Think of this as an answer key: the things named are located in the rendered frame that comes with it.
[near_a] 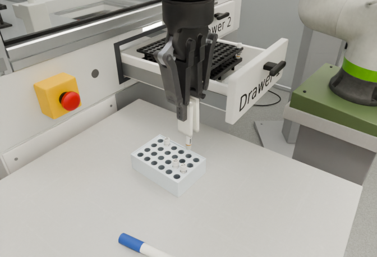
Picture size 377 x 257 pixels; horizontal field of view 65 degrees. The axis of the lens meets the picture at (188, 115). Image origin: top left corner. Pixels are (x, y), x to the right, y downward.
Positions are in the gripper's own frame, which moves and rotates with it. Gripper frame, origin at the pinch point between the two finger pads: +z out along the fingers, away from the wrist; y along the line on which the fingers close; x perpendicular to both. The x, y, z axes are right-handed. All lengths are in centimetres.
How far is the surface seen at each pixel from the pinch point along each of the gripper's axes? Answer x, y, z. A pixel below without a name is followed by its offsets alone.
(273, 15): 68, 187, 32
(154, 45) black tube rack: 27.9, 19.8, -1.0
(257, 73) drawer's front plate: -2.1, 21.4, -1.1
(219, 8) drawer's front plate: 32, 57, -3
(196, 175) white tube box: -3.2, -1.7, 11.3
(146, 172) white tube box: 4.8, -7.0, 11.5
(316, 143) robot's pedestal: -14.5, 39.7, 23.9
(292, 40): 50, 187, 47
